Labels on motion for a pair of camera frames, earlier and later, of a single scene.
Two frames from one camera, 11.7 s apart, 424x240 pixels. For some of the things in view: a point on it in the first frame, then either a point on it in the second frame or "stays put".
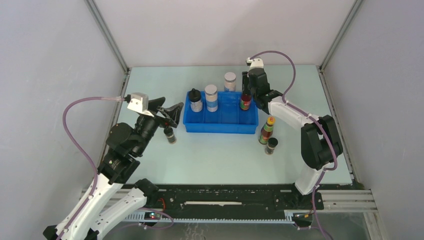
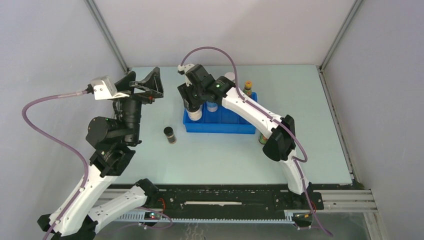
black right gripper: (246, 81) -> (186, 91)
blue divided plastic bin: (229, 118) stays put
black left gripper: (173, 113) -> (152, 83)
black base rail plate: (242, 198) stays put
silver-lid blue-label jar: (230, 81) stays put
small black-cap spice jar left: (171, 137) stays put
